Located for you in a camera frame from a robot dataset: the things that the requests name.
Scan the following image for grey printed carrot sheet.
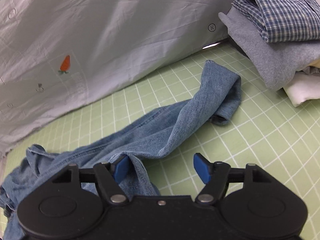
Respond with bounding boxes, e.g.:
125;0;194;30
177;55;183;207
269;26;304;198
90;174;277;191
1;0;232;155

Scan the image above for blue plaid shirt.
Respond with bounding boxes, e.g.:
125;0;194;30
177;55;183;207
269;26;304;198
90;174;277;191
233;0;319;43

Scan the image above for grey folded sweater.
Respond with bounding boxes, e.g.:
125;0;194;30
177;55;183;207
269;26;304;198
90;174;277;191
219;8;319;90

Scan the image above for white folded garment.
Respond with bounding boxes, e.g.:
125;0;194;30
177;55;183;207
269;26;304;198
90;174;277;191
284;66;320;107

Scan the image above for green grid cutting mat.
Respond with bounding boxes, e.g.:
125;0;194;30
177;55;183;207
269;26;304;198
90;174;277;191
1;43;319;239

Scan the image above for blue denim jeans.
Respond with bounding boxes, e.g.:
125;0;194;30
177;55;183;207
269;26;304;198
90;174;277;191
1;61;241;239

